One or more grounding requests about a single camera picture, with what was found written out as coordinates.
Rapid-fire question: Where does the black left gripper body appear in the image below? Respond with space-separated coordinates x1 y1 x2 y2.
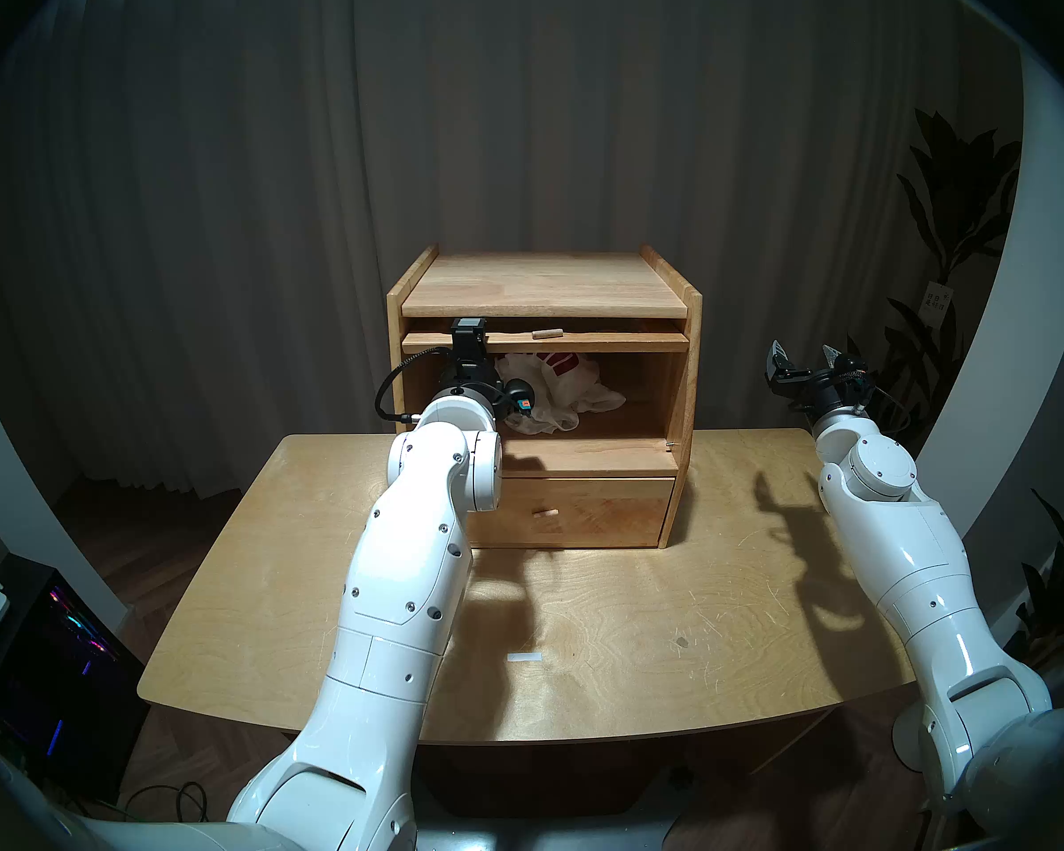
439 357 506 402

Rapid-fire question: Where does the tall dark leafy plant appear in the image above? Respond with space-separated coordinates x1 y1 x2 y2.
829 109 1025 469

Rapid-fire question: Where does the grey curtain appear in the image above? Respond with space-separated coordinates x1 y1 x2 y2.
0 0 1021 504

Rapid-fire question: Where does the black computer case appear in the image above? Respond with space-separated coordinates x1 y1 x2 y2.
0 552 152 801

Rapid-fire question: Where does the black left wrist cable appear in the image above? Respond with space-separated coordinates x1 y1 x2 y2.
374 347 455 426

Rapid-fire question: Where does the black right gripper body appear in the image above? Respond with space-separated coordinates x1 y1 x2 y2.
785 372 870 416

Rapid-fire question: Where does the wooden cabinet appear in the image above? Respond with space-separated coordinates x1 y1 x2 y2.
387 245 703 550

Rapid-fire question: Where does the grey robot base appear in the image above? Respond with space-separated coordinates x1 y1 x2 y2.
408 769 684 851

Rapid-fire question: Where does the wooden drawer with knob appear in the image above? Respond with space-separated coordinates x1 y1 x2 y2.
465 475 677 549

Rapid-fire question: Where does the black floor cable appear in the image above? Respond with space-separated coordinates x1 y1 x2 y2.
120 780 209 824

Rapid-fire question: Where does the wooden flap door with knob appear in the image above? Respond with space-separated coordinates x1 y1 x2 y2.
401 326 691 355

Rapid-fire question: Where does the white shirt red print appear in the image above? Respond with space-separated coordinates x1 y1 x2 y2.
495 353 626 436

